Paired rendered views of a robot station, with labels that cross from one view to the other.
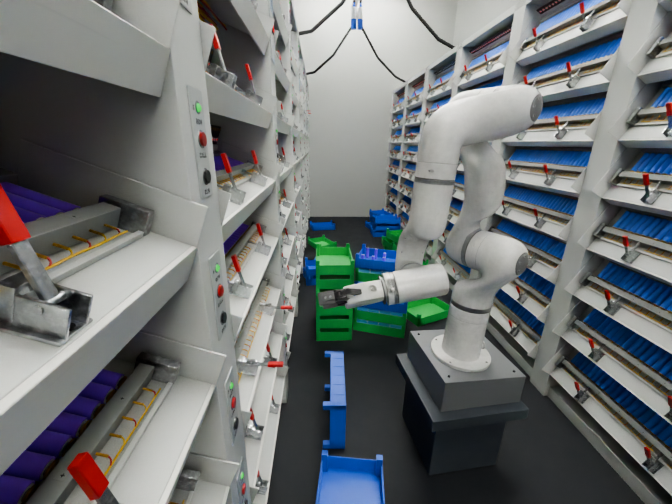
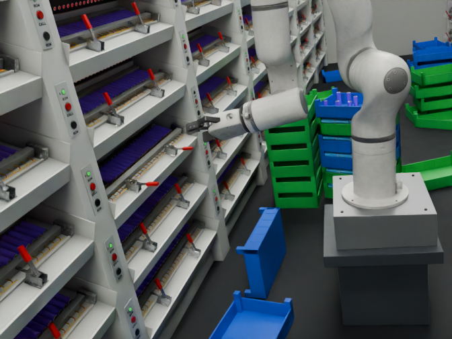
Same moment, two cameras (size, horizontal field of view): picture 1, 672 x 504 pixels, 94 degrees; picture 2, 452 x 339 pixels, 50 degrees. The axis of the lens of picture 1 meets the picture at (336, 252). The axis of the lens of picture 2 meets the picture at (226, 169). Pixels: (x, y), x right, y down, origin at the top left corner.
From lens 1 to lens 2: 0.74 m
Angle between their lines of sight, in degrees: 24
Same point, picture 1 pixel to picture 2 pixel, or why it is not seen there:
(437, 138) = not seen: outside the picture
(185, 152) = (26, 25)
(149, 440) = (25, 176)
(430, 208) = (261, 33)
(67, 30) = not seen: outside the picture
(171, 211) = (26, 58)
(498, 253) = (367, 71)
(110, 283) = not seen: outside the picture
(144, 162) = (11, 33)
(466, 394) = (362, 231)
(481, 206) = (342, 23)
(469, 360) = (374, 198)
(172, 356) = (44, 145)
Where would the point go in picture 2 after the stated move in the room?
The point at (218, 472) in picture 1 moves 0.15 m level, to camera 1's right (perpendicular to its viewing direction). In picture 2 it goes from (85, 228) to (138, 231)
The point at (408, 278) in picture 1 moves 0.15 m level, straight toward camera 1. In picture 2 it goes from (262, 104) to (229, 123)
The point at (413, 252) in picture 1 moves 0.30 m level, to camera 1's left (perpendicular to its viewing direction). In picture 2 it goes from (282, 80) to (183, 89)
